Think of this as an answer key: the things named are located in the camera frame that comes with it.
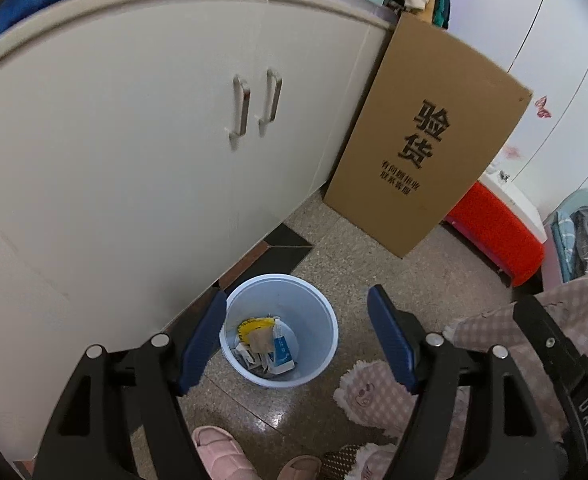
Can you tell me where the pink rubber slipper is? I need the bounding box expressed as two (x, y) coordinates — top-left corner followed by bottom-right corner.
(193, 425), (257, 480)
(277, 454), (323, 480)

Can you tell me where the large cardboard box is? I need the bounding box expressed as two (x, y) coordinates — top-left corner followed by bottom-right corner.
(322, 12), (533, 259)

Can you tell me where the white two-door cabinet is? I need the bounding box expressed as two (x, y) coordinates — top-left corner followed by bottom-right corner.
(0, 0), (399, 463)

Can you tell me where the light blue plastic bin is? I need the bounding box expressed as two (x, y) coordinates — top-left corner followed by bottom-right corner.
(219, 273), (339, 388)

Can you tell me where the brown paper scrap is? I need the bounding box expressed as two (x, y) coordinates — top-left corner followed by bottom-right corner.
(250, 328), (275, 357)

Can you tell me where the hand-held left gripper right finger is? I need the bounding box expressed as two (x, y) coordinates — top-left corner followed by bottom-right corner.
(367, 284), (560, 480)

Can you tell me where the red storage box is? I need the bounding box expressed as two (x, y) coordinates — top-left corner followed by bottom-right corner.
(444, 170), (547, 288)

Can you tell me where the blue white box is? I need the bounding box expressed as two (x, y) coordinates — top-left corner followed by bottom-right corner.
(272, 317), (298, 374)

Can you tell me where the pink plush slipper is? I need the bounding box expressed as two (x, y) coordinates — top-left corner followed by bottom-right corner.
(442, 316), (475, 342)
(324, 441), (399, 480)
(334, 359), (419, 436)

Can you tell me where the metal cabinet handle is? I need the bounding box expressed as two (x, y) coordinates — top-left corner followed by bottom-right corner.
(258, 69), (283, 129)
(228, 74), (252, 139)

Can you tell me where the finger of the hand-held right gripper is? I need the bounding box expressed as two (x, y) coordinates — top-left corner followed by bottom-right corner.
(512, 295), (583, 377)

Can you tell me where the white wardrobe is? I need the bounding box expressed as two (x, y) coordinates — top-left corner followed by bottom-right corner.
(448, 0), (588, 222)

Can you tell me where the yellow packet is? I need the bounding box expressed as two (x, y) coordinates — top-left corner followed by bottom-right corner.
(237, 316), (281, 344)

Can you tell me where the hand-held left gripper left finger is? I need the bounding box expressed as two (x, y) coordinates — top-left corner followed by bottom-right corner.
(31, 289), (229, 480)

